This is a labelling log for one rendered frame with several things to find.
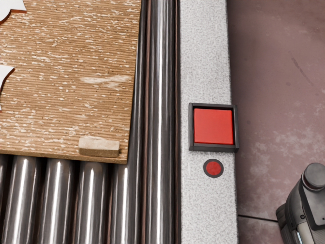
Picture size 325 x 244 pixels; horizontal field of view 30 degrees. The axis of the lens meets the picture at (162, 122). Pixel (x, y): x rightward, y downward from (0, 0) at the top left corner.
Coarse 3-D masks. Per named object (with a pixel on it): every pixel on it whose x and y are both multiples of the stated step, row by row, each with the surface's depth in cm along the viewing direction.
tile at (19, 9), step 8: (0, 0) 99; (8, 0) 99; (16, 0) 99; (0, 8) 98; (8, 8) 98; (16, 8) 98; (24, 8) 98; (0, 16) 97; (8, 16) 98; (0, 24) 98
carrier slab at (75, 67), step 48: (48, 0) 101; (96, 0) 102; (0, 48) 96; (48, 48) 96; (96, 48) 97; (0, 96) 91; (48, 96) 92; (96, 96) 93; (0, 144) 88; (48, 144) 88
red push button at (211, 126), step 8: (200, 112) 94; (208, 112) 94; (216, 112) 94; (224, 112) 94; (200, 120) 93; (208, 120) 94; (216, 120) 94; (224, 120) 94; (200, 128) 93; (208, 128) 93; (216, 128) 93; (224, 128) 93; (232, 128) 93; (200, 136) 92; (208, 136) 92; (216, 136) 92; (224, 136) 92; (232, 136) 93; (232, 144) 92
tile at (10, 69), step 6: (0, 66) 93; (6, 66) 93; (0, 72) 92; (6, 72) 92; (12, 72) 93; (0, 78) 92; (6, 78) 93; (0, 84) 91; (0, 90) 91; (0, 108) 89
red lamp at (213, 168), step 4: (208, 164) 91; (212, 164) 92; (216, 164) 92; (208, 168) 91; (212, 168) 91; (216, 168) 91; (220, 168) 91; (208, 172) 91; (212, 172) 91; (216, 172) 91
